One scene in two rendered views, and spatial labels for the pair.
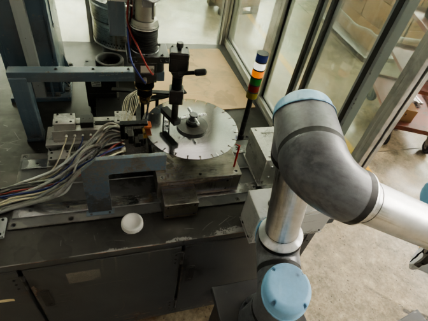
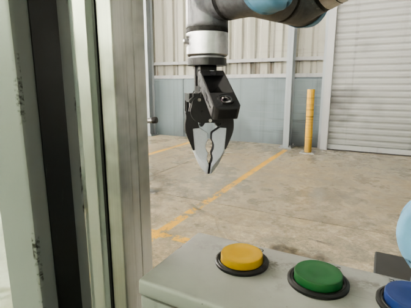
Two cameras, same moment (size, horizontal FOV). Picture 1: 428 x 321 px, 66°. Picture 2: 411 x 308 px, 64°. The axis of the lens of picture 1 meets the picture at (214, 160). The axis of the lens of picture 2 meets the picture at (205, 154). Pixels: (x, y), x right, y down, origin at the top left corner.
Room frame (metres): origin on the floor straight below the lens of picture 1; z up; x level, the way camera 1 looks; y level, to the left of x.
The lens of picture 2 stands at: (0.94, -0.15, 1.06)
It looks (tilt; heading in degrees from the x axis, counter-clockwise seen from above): 12 degrees down; 231
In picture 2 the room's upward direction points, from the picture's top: straight up
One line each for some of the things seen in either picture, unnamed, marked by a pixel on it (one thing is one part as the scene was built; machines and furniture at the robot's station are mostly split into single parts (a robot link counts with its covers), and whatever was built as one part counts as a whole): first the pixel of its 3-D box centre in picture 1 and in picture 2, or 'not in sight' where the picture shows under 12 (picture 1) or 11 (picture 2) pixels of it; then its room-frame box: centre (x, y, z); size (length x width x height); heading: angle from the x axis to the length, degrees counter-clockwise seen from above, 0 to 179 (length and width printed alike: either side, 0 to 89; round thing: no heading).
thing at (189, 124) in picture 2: not in sight; (197, 126); (0.57, -0.62, 0.99); 0.05 x 0.02 x 0.09; 152
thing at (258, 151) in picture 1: (274, 156); not in sight; (0.98, -0.23, 0.82); 0.18 x 0.18 x 0.15; 23
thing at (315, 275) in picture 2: not in sight; (317, 281); (0.70, -0.28, 0.90); 0.04 x 0.04 x 0.02
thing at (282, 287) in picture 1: (281, 294); not in sight; (0.38, -0.23, 0.91); 0.13 x 0.12 x 0.14; 5
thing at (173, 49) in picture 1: (177, 74); not in sight; (0.85, 0.16, 1.17); 0.06 x 0.05 x 0.20; 104
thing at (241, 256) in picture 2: not in sight; (241, 261); (0.73, -0.35, 0.90); 0.04 x 0.04 x 0.02
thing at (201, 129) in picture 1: (192, 123); not in sight; (0.91, 0.10, 0.96); 0.11 x 0.11 x 0.03
